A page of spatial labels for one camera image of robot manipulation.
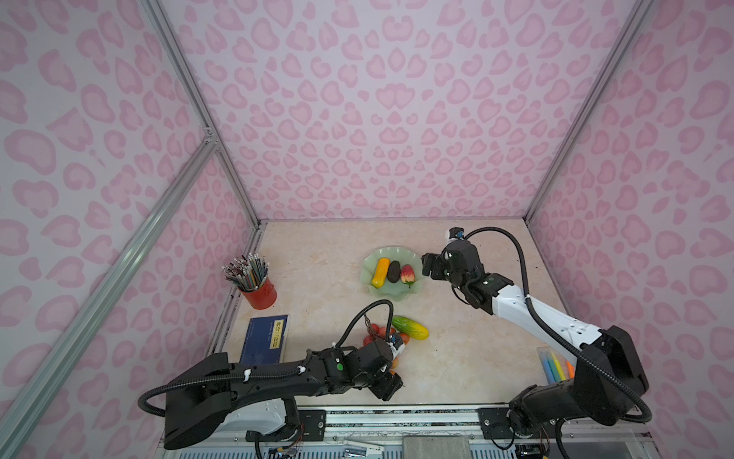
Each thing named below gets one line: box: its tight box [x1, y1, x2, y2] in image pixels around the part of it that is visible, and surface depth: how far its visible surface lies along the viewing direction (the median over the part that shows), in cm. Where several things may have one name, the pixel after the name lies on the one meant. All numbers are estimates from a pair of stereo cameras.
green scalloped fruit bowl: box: [361, 246, 425, 302], surface depth 103 cm
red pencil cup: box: [240, 277, 279, 310], surface depth 95 cm
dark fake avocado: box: [386, 260, 401, 284], surface depth 101 cm
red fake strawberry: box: [400, 263, 416, 289], surface depth 100 cm
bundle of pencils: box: [220, 252, 270, 291], surface depth 89 cm
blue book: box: [239, 314, 289, 364], surface depth 90 cm
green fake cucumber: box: [391, 315, 431, 341], surface depth 89 cm
